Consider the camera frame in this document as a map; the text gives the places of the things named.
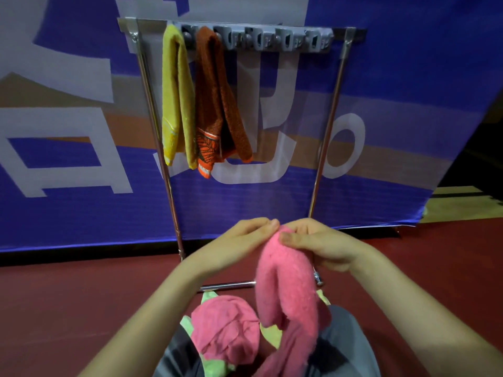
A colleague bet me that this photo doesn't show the person's left hand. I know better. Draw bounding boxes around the person's left hand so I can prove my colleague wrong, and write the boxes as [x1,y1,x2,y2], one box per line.
[188,217,281,279]

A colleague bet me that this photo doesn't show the person's right hand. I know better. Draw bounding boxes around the person's right hand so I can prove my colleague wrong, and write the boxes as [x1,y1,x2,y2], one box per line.
[278,218,376,274]

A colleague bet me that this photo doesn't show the pink towel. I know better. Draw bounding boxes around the pink towel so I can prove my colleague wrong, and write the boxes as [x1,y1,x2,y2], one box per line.
[253,225,332,377]
[190,295,261,366]

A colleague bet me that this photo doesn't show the pale yellow towel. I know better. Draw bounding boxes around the pale yellow towel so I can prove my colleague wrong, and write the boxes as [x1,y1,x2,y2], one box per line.
[259,289,332,350]

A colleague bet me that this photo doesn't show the light green towel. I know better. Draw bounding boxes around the light green towel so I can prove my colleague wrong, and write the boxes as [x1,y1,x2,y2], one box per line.
[180,291,236,377]

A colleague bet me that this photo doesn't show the orange brown patterned towel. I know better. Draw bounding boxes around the orange brown patterned towel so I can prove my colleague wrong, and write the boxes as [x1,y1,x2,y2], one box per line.
[194,26,254,180]

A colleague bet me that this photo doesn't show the yellow patterned towel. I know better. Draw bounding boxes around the yellow patterned towel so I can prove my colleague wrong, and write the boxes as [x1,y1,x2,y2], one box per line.
[161,24,198,171]

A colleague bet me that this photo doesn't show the metal towel rack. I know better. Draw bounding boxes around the metal towel rack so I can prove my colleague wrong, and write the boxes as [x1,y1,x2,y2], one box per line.
[117,17,367,293]

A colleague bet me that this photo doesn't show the person's right forearm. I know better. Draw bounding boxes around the person's right forearm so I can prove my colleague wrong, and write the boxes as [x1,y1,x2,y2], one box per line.
[349,247,503,377]

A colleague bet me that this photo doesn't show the person's left forearm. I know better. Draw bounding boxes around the person's left forearm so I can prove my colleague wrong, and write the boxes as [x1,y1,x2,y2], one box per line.
[78,261,215,377]

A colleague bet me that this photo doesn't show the person's grey trousers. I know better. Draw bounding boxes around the person's grey trousers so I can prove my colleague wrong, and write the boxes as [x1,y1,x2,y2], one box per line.
[152,305,382,377]

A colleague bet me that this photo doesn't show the blue printed banner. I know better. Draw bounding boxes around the blue printed banner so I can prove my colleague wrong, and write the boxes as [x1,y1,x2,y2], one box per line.
[0,0,503,254]

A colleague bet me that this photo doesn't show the grey plastic hook rail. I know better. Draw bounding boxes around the grey plastic hook rail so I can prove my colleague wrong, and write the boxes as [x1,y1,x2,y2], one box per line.
[172,21,335,54]

